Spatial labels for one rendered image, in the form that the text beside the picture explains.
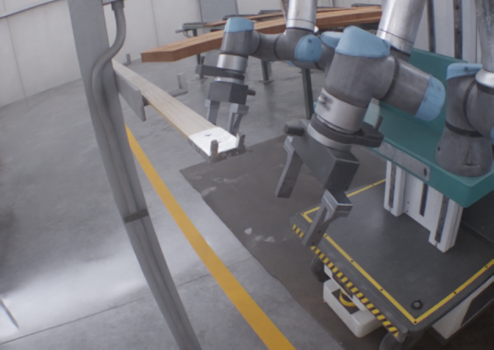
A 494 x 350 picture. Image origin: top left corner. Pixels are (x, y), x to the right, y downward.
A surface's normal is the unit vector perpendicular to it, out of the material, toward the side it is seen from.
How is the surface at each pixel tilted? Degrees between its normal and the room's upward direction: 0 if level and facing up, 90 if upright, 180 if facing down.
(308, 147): 67
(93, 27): 90
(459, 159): 73
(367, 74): 90
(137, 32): 92
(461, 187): 90
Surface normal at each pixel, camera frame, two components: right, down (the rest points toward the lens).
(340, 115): -0.26, 0.37
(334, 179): 0.27, 0.51
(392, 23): -0.70, 0.17
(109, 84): 0.46, 0.34
